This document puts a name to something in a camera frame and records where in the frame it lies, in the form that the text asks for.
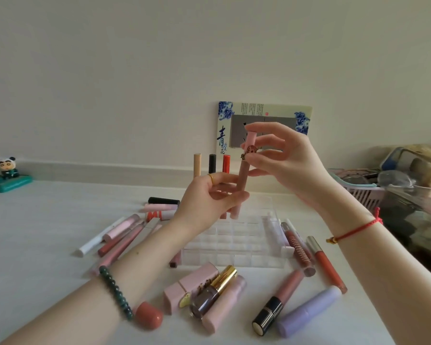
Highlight person's right hand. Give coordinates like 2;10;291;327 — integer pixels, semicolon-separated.
243;122;340;214

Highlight person's left hand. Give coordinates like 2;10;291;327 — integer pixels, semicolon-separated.
174;172;250;236

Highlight black lipstick tube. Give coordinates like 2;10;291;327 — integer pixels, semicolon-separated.
147;196;181;206

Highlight pale pink slim tube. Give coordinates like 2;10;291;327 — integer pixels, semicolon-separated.
143;203;179;213

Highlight white tube red stripes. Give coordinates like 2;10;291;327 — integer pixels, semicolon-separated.
146;210;176;222

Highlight red Colorkey lip tube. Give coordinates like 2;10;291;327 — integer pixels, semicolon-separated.
221;154;232;220

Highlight clear acrylic lipstick organizer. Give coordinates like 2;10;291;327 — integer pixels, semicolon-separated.
181;195;288;269

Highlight pink tube with charm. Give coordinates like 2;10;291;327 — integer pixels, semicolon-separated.
230;131;263;220

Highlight pink matte lipstick tube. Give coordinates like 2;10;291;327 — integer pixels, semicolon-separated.
102;213;141;243

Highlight pink square lipstick gold band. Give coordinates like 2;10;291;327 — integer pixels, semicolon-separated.
163;262;220;316

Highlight gold cap brown bottle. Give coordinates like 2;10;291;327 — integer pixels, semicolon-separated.
189;264;238;320

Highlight dusty pink long lip gloss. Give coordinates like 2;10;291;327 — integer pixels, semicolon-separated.
91;222;146;276

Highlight striped brown lip tube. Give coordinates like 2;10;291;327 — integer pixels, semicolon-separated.
280;221;317;278

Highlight light pink round tube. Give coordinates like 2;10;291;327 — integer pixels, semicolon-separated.
201;275;248;334

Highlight orange lipgloss silver cap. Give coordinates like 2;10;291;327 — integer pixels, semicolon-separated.
306;236;348;295

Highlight white slim tube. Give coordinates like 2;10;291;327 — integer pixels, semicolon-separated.
75;216;126;258

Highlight coral pink capsule lipstick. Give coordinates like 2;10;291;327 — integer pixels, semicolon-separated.
134;301;164;331

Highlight black cap pink lipgloss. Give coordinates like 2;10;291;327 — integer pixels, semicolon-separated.
252;269;305;337

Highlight lavender lipstick tube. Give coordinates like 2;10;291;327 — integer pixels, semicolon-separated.
275;285;342;339

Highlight person's left forearm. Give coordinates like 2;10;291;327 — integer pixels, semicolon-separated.
0;218;194;345

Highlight person's right forearm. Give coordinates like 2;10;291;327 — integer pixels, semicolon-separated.
318;186;431;345

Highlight clear plastic storage box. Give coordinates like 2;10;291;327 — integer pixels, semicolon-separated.
380;183;431;284

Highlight pink plastic basket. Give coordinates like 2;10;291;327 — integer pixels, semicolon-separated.
327;168;387;212

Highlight glass bowl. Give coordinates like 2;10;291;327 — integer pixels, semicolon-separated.
377;170;416;188

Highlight clear container blue lid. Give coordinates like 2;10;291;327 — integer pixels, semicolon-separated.
380;145;431;189

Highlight panda figurine green base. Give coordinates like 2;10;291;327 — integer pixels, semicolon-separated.
0;157;34;194

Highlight grey wall socket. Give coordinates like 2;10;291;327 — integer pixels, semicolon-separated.
264;116;297;132
229;115;266;150

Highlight blue floral socket frame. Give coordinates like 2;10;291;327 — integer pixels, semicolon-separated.
215;101;313;161

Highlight red string bracelet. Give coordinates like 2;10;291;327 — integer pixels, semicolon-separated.
326;207;384;245

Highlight green bead bracelet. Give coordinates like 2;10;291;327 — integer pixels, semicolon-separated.
99;265;134;322

